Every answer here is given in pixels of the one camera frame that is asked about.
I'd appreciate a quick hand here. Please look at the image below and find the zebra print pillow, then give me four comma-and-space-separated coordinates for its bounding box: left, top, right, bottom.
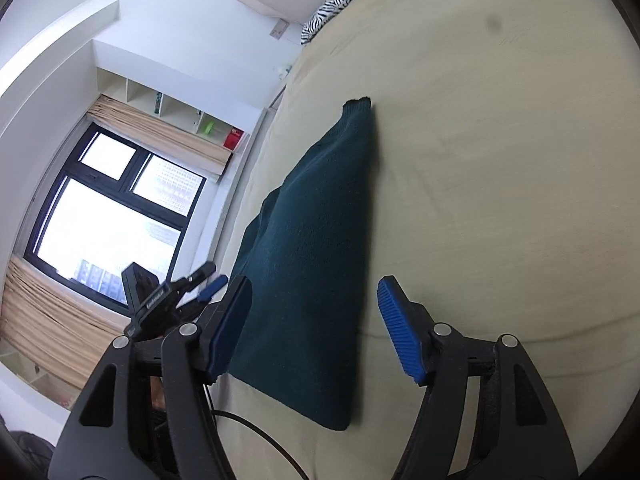
300, 0, 377, 46

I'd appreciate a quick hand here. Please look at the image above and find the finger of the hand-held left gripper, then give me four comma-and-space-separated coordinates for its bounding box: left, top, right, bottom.
170, 261, 217, 292
196, 275, 230, 305

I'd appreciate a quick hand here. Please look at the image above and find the black cable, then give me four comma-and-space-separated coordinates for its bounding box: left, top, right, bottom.
210, 410, 311, 480

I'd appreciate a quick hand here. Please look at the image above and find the dark green knit sweater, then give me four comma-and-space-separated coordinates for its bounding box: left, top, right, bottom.
227, 96, 381, 432

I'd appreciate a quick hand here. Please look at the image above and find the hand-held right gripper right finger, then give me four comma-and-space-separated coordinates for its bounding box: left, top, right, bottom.
377, 275, 578, 480

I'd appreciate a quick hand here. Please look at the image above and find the beige curtain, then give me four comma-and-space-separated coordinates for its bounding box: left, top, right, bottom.
0, 255, 133, 391
86, 94, 233, 177

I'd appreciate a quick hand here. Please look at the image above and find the black framed window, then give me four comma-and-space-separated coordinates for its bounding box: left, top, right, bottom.
24, 127, 208, 311

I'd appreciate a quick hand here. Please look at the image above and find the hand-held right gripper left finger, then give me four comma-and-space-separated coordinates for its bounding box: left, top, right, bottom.
47, 274, 253, 480

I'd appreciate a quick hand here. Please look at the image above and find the dark cloth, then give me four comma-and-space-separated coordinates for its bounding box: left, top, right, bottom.
0, 430, 56, 480

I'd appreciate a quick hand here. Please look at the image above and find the white wall shelf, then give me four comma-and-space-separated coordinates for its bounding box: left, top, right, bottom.
95, 66, 251, 155

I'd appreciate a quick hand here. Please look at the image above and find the beige bed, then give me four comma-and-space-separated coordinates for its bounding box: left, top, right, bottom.
210, 0, 640, 480

